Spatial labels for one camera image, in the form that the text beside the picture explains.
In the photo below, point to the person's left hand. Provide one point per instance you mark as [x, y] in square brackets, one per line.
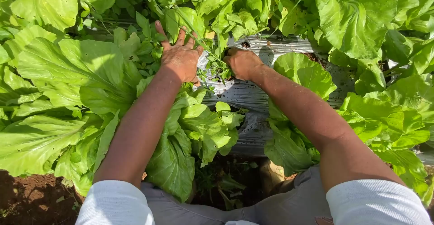
[179, 60]

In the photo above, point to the person's right hand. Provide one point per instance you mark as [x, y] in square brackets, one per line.
[244, 65]

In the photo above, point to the person's right fingers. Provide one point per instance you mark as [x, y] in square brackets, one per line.
[229, 59]

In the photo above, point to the thin-stemmed green weed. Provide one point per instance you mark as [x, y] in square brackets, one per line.
[217, 69]

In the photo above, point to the silver plastic mulch sheet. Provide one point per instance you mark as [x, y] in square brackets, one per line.
[244, 94]

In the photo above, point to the patch of small-leaved weeds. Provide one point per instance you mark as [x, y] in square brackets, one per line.
[147, 53]

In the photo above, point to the tan boot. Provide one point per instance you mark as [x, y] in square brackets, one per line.
[271, 175]

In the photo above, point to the heap of pulled weeds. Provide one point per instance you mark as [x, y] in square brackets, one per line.
[225, 184]

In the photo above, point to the grey trousers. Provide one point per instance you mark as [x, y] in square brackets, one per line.
[288, 208]

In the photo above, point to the bed of leafy green plants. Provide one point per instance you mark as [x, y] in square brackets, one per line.
[67, 69]

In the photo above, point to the white long-sleeved shirt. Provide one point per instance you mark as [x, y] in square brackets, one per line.
[115, 204]

